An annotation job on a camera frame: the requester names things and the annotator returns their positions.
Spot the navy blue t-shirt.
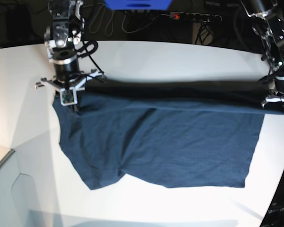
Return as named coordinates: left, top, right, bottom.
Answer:
left=53, top=85, right=284, bottom=190

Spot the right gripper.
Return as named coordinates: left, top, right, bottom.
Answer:
left=35, top=69, right=106, bottom=115

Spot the black cable loop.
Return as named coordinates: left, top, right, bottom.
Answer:
left=87, top=4, right=161, bottom=36

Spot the black hanging cable bundle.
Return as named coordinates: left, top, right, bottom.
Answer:
left=194, top=21, right=216, bottom=45

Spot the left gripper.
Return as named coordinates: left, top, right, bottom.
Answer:
left=261, top=89, right=284, bottom=107

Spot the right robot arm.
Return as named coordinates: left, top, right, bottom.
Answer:
left=35, top=0, right=106, bottom=112

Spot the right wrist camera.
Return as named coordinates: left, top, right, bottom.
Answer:
left=60, top=88, right=77, bottom=106

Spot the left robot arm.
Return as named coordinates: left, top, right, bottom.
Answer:
left=241, top=0, right=284, bottom=106

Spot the white power strip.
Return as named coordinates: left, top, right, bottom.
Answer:
left=169, top=12, right=222, bottom=23

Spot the blue plastic box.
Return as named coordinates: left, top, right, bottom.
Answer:
left=105, top=0, right=172, bottom=10

